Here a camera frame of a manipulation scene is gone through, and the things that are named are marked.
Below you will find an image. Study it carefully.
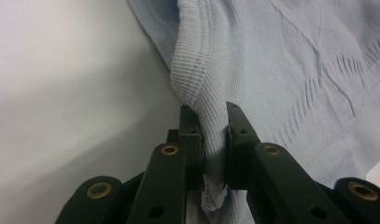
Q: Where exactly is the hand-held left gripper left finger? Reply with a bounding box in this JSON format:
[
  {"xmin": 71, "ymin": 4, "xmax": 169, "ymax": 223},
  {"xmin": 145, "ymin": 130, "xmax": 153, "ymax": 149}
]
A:
[{"xmin": 167, "ymin": 105, "xmax": 206, "ymax": 191}]

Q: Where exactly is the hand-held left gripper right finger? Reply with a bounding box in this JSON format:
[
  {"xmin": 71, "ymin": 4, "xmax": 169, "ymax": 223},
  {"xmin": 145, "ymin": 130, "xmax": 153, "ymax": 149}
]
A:
[{"xmin": 225, "ymin": 101, "xmax": 261, "ymax": 191}]

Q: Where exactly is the light blue tank top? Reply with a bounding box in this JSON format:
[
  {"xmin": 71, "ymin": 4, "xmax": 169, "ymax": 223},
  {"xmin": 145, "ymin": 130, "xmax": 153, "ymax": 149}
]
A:
[{"xmin": 126, "ymin": 0, "xmax": 380, "ymax": 224}]

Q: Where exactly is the white table sheet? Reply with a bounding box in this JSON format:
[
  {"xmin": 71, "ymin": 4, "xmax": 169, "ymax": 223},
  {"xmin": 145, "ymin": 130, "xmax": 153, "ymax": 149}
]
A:
[{"xmin": 0, "ymin": 0, "xmax": 380, "ymax": 224}]

